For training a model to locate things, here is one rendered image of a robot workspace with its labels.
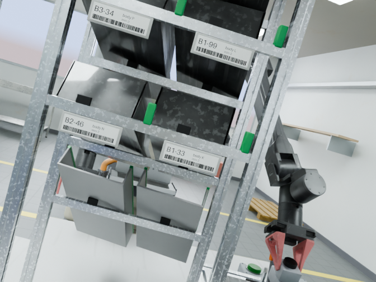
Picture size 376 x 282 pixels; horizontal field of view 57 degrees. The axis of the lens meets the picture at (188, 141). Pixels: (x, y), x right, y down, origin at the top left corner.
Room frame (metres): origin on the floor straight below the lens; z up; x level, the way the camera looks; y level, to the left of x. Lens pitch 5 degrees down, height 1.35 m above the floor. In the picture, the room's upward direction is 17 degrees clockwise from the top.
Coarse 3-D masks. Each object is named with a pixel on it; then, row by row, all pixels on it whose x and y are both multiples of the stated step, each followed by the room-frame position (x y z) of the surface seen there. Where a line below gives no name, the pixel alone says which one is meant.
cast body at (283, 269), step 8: (288, 264) 0.72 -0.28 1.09; (296, 264) 0.72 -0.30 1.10; (272, 272) 0.75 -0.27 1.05; (280, 272) 0.71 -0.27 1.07; (288, 272) 0.71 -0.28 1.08; (296, 272) 0.71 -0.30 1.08; (272, 280) 0.74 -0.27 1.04; (280, 280) 0.71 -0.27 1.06; (288, 280) 0.71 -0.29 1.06; (296, 280) 0.71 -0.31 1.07
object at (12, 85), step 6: (0, 78) 5.95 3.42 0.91; (0, 84) 5.95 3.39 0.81; (6, 84) 5.97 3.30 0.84; (12, 84) 5.99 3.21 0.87; (18, 84) 6.01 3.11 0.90; (18, 90) 6.02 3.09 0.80; (24, 90) 6.04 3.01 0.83; (30, 90) 6.06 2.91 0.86; (48, 108) 6.16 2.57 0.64; (54, 108) 6.73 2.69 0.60; (0, 114) 6.53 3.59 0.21; (6, 120) 6.10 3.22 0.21; (12, 120) 6.27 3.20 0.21; (18, 120) 6.46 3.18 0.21; (48, 126) 6.72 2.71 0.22; (42, 132) 6.16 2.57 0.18; (48, 132) 6.74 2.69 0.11
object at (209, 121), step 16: (160, 96) 0.58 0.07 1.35; (176, 96) 0.58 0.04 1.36; (192, 96) 0.58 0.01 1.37; (160, 112) 0.56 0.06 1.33; (176, 112) 0.56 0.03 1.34; (192, 112) 0.57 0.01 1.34; (208, 112) 0.57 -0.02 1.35; (224, 112) 0.57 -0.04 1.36; (176, 128) 0.55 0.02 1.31; (192, 128) 0.55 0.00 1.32; (208, 128) 0.55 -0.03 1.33; (224, 128) 0.56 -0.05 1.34; (160, 144) 0.62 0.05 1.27; (224, 144) 0.54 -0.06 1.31; (160, 160) 0.71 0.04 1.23; (176, 176) 0.79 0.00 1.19
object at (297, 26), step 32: (64, 0) 0.49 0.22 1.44; (64, 32) 0.49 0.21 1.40; (288, 32) 0.52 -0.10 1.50; (256, 64) 0.68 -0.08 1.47; (288, 64) 0.51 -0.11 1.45; (32, 96) 0.48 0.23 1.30; (256, 96) 0.68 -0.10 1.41; (32, 128) 0.48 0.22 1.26; (32, 160) 0.50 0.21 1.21; (224, 160) 0.69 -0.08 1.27; (256, 160) 0.51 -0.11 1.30; (224, 192) 0.68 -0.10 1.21; (0, 224) 0.48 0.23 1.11; (0, 256) 0.48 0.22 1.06; (32, 256) 0.65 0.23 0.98; (224, 256) 0.51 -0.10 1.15
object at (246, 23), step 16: (192, 0) 0.58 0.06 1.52; (208, 0) 0.58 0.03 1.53; (192, 16) 0.56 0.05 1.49; (208, 16) 0.56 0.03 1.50; (224, 16) 0.57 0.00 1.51; (240, 16) 0.57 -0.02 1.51; (256, 16) 0.57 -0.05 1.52; (176, 32) 0.56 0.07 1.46; (192, 32) 0.55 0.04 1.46; (240, 32) 0.55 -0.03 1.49; (256, 32) 0.55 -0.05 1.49; (176, 48) 0.60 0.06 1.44; (176, 64) 0.65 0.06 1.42; (192, 64) 0.63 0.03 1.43; (208, 64) 0.62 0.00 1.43; (224, 64) 0.60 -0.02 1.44; (176, 80) 0.70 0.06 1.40; (192, 80) 0.68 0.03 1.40; (208, 80) 0.66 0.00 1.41; (224, 80) 0.64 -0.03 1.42; (240, 80) 0.63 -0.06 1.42
